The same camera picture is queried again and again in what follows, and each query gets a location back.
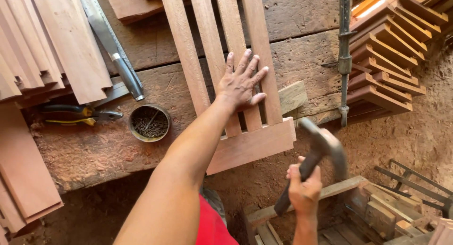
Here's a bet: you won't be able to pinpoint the person's left hand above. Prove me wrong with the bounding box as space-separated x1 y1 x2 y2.
215 49 269 113

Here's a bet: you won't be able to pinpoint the person's right hand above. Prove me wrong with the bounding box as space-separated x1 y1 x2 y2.
286 156 323 218

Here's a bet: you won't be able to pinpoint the dark metal hammer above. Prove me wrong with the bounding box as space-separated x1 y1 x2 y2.
274 118 349 217

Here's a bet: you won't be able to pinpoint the slatted wooden frame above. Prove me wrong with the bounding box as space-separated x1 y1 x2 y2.
159 0 297 176

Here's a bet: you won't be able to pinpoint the small weathered wooden block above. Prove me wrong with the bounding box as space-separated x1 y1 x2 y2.
277 80 309 115

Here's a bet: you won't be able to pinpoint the heap of scrap wood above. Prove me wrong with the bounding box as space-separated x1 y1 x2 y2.
244 175 453 245

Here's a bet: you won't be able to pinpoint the round tin of nails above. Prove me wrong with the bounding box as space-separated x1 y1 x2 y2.
128 104 172 143

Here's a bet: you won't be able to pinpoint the person's red shirt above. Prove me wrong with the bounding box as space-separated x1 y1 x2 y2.
196 193 240 245

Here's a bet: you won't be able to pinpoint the rusty metal bar clamp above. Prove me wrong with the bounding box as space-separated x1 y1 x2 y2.
321 0 358 128

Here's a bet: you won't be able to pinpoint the reddish wooden board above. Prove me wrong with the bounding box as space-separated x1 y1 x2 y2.
104 0 165 25

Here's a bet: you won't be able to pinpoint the stack of notched wooden pieces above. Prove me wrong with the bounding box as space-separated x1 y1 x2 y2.
346 0 453 125

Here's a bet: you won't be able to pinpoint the metal carpenter's square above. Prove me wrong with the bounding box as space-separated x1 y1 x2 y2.
76 0 143 108

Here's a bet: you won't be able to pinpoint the stack of long wooden boards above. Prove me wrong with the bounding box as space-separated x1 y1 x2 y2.
0 0 114 109

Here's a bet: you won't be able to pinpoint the stack of wide wooden panels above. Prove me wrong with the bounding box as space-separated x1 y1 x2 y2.
0 103 64 245

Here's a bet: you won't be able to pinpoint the black metal frame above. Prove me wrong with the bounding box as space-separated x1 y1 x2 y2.
374 159 453 219

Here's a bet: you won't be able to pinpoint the dark handled chisel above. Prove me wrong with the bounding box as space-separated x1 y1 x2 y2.
87 13 145 102

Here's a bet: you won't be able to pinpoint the yellow black handled pliers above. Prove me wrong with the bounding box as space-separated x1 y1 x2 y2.
40 104 124 127

